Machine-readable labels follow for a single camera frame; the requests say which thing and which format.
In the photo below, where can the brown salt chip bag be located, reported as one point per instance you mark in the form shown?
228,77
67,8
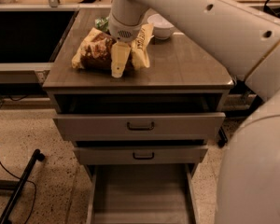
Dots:
94,52

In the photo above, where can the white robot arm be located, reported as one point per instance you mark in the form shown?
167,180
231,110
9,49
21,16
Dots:
247,43

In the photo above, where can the white bowl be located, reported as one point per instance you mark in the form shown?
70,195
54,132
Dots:
162,29

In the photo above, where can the middle drawer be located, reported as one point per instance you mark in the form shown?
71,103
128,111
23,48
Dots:
140,152

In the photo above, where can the green snack bag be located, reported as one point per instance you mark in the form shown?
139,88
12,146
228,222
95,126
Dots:
102,24

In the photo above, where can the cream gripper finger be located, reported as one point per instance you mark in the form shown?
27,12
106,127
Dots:
119,56

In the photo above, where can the black cabinet caster foot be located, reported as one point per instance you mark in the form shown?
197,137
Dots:
222,138

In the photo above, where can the top drawer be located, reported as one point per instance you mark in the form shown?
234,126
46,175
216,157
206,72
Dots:
118,117

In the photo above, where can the black floor stand leg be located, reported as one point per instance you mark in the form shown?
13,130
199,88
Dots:
16,187

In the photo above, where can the grey drawer cabinet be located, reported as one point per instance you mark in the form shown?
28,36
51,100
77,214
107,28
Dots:
176,66

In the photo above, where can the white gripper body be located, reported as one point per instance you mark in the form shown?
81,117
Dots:
123,32

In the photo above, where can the drawer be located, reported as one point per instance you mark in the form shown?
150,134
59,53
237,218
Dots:
118,117
142,194
140,152

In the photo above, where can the bottom drawer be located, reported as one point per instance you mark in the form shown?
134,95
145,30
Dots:
142,194

